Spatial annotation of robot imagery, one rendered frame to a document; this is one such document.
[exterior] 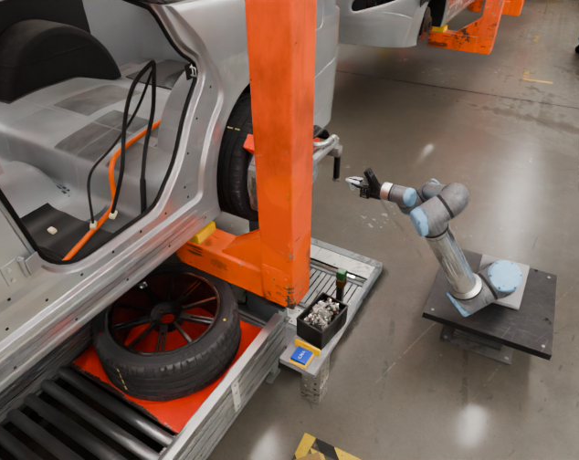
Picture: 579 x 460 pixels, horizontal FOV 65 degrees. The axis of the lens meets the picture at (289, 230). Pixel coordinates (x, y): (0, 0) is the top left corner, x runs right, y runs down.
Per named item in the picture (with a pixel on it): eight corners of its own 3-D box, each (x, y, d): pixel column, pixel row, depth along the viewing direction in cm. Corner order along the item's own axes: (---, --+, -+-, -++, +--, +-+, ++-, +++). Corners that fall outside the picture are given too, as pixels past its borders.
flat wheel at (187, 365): (144, 284, 254) (135, 252, 239) (257, 303, 241) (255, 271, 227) (74, 385, 203) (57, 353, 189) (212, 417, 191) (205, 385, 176)
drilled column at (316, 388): (310, 381, 235) (311, 328, 209) (328, 390, 231) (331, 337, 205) (300, 396, 228) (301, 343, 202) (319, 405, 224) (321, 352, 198)
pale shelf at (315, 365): (324, 298, 223) (324, 294, 221) (356, 311, 216) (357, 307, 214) (278, 362, 194) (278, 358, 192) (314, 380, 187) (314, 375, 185)
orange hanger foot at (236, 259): (198, 242, 242) (188, 188, 221) (281, 277, 221) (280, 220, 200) (177, 260, 231) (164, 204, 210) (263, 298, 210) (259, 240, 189)
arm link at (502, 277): (524, 283, 223) (531, 280, 207) (492, 301, 226) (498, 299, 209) (504, 257, 228) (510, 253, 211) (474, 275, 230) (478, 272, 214)
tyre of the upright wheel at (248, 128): (262, 70, 247) (185, 134, 209) (300, 78, 237) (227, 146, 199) (276, 167, 294) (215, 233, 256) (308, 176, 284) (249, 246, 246)
